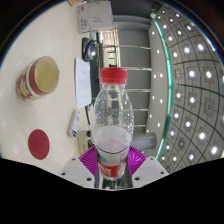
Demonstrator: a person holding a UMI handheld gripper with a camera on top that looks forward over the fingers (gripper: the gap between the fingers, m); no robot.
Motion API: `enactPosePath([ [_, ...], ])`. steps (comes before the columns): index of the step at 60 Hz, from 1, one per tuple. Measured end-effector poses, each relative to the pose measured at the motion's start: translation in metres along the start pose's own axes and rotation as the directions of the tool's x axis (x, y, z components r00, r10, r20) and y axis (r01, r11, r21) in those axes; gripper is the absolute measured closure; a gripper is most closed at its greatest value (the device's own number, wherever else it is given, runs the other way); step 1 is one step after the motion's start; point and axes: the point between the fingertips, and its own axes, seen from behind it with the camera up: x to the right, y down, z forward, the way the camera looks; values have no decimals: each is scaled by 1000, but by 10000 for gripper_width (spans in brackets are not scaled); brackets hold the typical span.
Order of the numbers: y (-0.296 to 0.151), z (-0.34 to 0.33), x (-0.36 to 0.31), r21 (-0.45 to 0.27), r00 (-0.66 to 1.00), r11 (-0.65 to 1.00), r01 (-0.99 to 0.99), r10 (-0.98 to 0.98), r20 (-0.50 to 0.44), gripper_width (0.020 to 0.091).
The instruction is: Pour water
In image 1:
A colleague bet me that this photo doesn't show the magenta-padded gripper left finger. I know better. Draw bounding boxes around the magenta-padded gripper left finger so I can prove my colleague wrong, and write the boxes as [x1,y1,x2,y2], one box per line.
[59,145,100,189]

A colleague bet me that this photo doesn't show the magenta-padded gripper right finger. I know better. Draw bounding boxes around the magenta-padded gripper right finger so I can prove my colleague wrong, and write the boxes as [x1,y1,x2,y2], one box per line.
[125,145,170,189]

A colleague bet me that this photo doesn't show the clear red-capped drink bottle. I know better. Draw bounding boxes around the clear red-capped drink bottle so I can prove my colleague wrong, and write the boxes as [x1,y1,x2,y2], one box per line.
[92,67,135,181]

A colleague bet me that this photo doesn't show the flat round red coaster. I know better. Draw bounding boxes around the flat round red coaster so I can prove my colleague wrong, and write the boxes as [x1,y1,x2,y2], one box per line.
[27,128,51,161]

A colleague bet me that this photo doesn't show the white paper sheet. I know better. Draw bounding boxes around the white paper sheet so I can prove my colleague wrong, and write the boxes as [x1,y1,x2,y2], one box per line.
[74,57,92,110]

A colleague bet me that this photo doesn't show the red and cream mug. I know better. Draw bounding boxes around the red and cream mug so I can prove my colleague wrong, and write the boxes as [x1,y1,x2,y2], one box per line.
[15,55,61,102]

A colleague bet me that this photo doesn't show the ceiling lights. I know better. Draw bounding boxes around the ceiling lights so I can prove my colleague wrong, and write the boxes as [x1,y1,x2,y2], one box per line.
[146,9,224,168]

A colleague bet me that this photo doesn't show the black bag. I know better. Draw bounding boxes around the black bag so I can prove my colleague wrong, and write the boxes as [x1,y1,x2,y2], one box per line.
[81,37,101,63]

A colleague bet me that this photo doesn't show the white cardboard box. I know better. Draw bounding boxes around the white cardboard box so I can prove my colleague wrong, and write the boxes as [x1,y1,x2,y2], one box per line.
[75,0,115,34]

